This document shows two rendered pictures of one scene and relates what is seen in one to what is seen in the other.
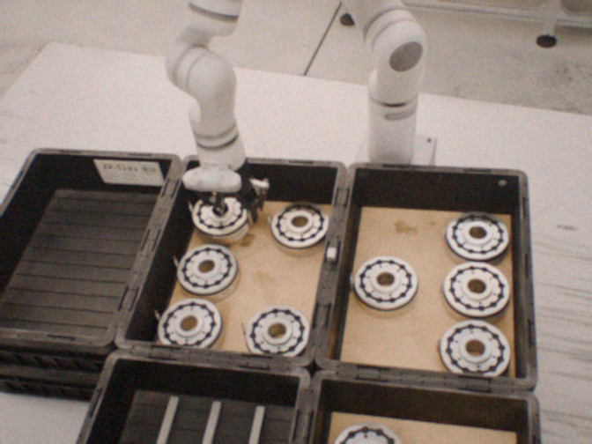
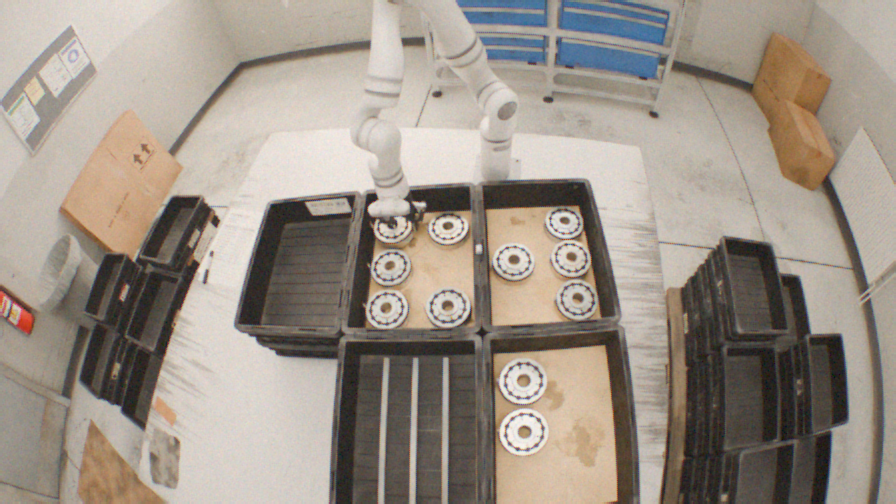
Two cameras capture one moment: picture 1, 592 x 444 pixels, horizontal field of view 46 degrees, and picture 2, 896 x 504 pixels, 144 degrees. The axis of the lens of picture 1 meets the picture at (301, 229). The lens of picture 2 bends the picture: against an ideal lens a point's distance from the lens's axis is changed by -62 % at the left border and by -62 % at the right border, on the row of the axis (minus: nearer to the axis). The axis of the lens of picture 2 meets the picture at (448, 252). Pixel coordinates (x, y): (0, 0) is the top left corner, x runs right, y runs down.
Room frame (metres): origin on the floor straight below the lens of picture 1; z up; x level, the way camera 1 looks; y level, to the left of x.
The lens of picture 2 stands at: (0.22, 0.08, 1.65)
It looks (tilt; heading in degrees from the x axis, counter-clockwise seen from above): 58 degrees down; 353
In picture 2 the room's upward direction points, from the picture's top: 11 degrees counter-clockwise
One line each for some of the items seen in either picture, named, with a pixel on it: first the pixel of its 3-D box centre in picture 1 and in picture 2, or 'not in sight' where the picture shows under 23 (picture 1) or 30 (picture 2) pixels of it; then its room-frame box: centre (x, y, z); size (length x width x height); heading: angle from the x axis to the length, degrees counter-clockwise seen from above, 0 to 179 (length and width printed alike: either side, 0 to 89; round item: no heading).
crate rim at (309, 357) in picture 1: (240, 250); (413, 253); (0.70, 0.10, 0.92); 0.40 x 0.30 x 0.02; 163
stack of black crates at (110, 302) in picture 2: not in sight; (128, 302); (1.31, 1.82, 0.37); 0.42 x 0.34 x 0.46; 154
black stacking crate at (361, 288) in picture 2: (246, 269); (417, 264); (0.70, 0.10, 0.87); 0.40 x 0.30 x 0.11; 163
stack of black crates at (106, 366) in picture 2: not in sight; (115, 368); (0.95, 1.99, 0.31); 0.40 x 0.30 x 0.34; 154
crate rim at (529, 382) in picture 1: (429, 263); (544, 247); (0.62, -0.19, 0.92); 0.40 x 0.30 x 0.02; 163
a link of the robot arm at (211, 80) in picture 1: (210, 98); (383, 151); (0.81, 0.10, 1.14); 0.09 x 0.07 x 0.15; 39
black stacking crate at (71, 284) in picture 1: (79, 256); (306, 269); (0.79, 0.39, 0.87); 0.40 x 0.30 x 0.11; 163
